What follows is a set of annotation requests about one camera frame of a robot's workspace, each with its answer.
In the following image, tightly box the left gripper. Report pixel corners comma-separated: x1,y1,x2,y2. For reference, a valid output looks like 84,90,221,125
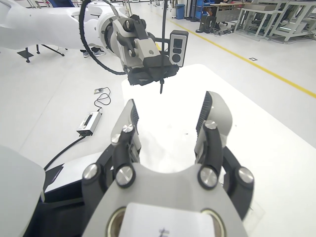
98,17,180,87

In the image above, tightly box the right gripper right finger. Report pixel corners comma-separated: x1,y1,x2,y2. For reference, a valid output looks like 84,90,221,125
195,91,255,221

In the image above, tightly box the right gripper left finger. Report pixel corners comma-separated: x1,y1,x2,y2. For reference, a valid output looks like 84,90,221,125
81,99,142,200

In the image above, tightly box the silver power adapter box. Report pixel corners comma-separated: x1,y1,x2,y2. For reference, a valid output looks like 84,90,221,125
76,111,103,137

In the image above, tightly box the blue trash bin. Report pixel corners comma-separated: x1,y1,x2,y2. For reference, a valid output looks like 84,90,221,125
175,4,186,20

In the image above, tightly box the black computer tower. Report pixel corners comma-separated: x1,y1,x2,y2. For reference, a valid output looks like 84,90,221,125
199,15,217,34

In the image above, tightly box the wooden top desk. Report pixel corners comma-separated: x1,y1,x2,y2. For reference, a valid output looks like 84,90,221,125
209,2,245,25

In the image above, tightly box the robot body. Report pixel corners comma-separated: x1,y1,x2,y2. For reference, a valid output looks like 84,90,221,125
0,145,85,237

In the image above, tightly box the black floor stand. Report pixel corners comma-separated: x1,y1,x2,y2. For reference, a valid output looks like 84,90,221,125
17,43,68,63

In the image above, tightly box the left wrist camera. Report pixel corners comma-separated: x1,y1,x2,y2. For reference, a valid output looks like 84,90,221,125
130,14,190,68

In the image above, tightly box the thin black floor cable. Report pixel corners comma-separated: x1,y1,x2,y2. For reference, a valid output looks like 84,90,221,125
94,87,111,115

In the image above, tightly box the thick black floor cable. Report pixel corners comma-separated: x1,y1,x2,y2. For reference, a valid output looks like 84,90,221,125
44,136,85,171

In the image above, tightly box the black braided cable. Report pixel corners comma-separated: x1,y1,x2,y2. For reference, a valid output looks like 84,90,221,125
78,0,127,76

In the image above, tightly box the white metal frame workbench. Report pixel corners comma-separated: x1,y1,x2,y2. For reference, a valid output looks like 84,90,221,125
233,0,316,42

